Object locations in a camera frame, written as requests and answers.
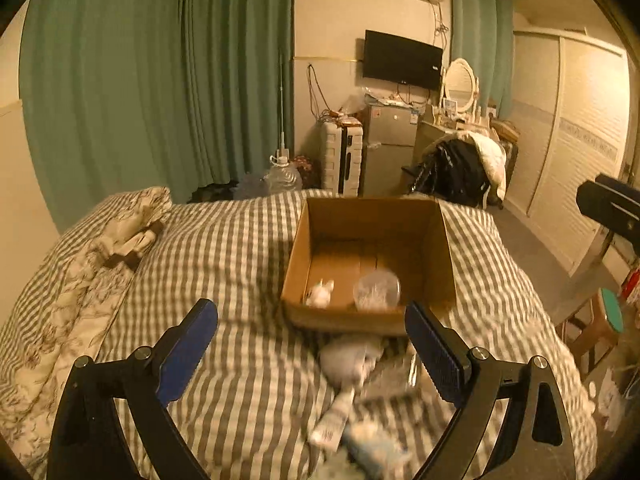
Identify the silver foil packet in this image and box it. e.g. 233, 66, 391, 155
356, 353, 423, 404

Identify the clear round plastic container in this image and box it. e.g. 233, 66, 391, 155
352, 270, 400, 312

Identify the black jacket on chair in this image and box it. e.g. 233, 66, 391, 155
410, 139, 490, 208

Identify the green curtain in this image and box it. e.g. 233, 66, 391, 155
18, 0, 294, 230
450, 0, 514, 118

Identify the light blue packet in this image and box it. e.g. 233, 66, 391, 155
342, 420, 411, 479

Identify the green curtain right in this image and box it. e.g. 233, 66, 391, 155
450, 0, 514, 118

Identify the white suitcase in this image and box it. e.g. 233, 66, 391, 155
320, 117, 363, 196

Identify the silver mini fridge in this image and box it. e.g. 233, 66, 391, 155
360, 104, 416, 196

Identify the grey checked duvet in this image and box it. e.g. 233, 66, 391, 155
0, 187, 599, 480

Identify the wooden stool green seat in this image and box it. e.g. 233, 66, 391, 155
555, 288, 624, 379

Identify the black wall television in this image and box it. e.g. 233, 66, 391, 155
362, 29, 444, 90

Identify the floral patterned pillow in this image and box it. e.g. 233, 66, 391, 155
1, 186, 172, 467

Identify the green curtain left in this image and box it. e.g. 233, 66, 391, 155
18, 0, 294, 230

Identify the white oval mirror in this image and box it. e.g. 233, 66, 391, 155
442, 58, 480, 114

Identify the clear water jug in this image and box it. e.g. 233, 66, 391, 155
265, 156, 303, 195

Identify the brown cardboard box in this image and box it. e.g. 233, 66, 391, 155
281, 197, 457, 336

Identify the cream lace cloth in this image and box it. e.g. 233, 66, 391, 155
305, 280, 335, 309

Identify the white quilted garment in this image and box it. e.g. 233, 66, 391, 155
454, 130, 506, 200

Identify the white tube with label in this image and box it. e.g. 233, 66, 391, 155
309, 389, 355, 453

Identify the white louvred wardrobe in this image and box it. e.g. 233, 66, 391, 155
506, 28, 630, 273

